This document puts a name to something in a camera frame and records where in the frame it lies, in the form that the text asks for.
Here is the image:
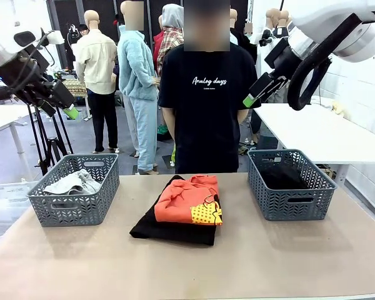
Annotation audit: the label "cream shirt mannequin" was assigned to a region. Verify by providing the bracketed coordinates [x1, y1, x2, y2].
[75, 9, 119, 154]

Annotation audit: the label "black camera tripod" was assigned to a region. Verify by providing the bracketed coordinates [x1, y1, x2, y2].
[26, 104, 74, 176]

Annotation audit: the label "long white side table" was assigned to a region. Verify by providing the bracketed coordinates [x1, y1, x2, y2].
[254, 102, 375, 185]

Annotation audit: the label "white coat mannequin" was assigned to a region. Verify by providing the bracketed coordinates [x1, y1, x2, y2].
[251, 8, 282, 85]

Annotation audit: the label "person in black T-shirt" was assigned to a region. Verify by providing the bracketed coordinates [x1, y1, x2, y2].
[158, 0, 259, 174]

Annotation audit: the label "grey T-shirt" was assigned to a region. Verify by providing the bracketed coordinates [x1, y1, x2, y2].
[43, 168, 103, 196]

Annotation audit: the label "person's right forearm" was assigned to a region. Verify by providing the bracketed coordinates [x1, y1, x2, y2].
[161, 106, 176, 142]

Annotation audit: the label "red top mannequin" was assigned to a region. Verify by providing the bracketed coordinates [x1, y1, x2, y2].
[152, 14, 164, 68]

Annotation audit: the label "orange shirt with yellow print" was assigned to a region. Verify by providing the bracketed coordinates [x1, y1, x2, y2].
[154, 174, 223, 226]

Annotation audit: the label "black arm cable sleeve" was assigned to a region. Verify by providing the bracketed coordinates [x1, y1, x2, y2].
[287, 11, 375, 112]
[0, 86, 19, 103]

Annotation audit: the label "plaid shirt grey hood mannequin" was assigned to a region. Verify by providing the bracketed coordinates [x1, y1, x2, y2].
[156, 3, 186, 76]

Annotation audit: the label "clear plastic storage box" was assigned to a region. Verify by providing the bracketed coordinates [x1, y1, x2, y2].
[0, 181, 32, 248]

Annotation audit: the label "black clothes mannequin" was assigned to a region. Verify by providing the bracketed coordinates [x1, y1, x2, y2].
[229, 8, 260, 63]

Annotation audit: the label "background person with glasses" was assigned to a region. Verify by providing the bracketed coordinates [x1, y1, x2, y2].
[65, 24, 90, 70]

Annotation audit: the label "patterned brown cloth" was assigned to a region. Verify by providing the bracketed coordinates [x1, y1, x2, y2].
[61, 79, 88, 98]

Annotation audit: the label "white table beside tripod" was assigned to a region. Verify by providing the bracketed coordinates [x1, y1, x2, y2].
[0, 104, 44, 185]

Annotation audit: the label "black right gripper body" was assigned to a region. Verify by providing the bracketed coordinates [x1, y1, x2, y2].
[249, 56, 296, 103]

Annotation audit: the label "dark jacket mannequin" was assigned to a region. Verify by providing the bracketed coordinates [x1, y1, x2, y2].
[279, 11, 294, 31]

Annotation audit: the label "grey basket without label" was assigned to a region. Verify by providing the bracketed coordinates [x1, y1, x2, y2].
[27, 152, 121, 228]

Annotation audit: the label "black trousers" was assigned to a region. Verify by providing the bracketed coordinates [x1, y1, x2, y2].
[259, 164, 310, 191]

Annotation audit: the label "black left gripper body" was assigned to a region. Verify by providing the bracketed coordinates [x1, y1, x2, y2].
[20, 67, 76, 109]

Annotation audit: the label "light blue fleece mannequin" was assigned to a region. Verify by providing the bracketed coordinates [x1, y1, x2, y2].
[117, 1, 161, 175]

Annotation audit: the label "black right arm cable sleeve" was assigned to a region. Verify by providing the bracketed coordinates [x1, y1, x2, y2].
[287, 11, 375, 112]

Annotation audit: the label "black folded shorts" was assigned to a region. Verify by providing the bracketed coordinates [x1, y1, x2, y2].
[129, 204, 219, 247]

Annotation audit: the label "pale yellow cloth lump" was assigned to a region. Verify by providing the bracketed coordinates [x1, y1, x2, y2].
[331, 99, 348, 116]

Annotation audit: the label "black left arm cable sleeve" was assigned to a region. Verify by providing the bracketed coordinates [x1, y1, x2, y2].
[0, 86, 19, 103]

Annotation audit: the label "grey basket with label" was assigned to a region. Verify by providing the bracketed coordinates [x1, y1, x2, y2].
[247, 149, 338, 222]

